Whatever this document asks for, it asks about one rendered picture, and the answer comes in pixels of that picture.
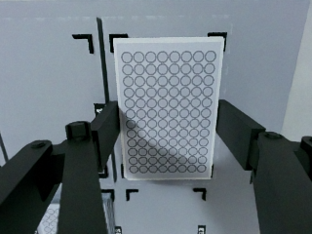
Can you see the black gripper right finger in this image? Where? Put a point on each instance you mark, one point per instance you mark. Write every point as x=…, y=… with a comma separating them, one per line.
x=281, y=170

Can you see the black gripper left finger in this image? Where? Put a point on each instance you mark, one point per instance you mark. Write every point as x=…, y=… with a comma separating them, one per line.
x=31, y=178

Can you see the grey flat deck plate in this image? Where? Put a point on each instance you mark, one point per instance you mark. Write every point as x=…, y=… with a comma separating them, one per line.
x=265, y=43

